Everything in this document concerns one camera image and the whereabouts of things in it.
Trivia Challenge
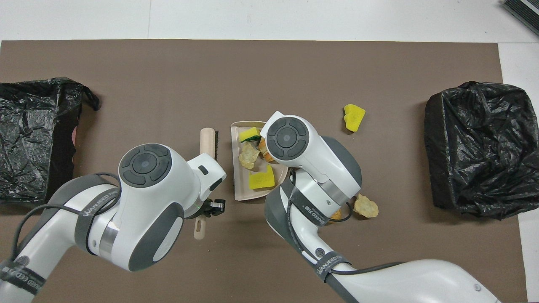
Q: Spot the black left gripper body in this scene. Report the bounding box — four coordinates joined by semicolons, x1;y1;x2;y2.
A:
196;199;213;219

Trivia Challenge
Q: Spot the yellow sponge with green pad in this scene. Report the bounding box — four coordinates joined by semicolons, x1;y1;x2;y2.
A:
239;126;264;144

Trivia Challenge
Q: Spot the pink bin under bag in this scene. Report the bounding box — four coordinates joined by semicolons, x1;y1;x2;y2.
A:
71;125;79;169

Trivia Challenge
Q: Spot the left arm wrist cable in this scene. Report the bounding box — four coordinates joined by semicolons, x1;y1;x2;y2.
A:
13;173;123;255

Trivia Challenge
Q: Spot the beige plastic dustpan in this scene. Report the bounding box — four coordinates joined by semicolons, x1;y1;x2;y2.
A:
230;121;291;202

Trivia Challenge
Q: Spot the brown table mat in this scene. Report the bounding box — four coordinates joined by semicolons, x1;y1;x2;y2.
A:
0;39;528;303

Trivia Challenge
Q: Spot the pale ridged scrap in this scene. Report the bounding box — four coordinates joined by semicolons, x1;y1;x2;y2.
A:
238;142;260;170

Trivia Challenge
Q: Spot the dark ribbed panel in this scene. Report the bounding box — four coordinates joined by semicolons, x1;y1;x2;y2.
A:
500;0;539;37

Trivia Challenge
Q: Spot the black plastic trash bag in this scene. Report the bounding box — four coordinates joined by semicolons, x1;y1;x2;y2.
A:
0;77;101;207
424;81;539;221

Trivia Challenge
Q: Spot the orange striped scrap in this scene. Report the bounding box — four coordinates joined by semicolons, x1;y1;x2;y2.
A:
258;137;274;162

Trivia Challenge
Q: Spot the pale cream lump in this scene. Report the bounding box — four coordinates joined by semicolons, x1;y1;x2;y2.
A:
353;193;379;219

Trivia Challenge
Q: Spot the beige hand brush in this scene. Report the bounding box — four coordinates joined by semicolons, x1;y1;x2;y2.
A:
193;128;220;240

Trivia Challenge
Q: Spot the yellow sponge chunk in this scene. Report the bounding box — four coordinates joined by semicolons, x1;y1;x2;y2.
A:
343;104;366;133

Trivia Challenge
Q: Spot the notched yellow sponge piece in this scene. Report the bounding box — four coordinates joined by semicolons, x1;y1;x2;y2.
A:
248;165;275;190

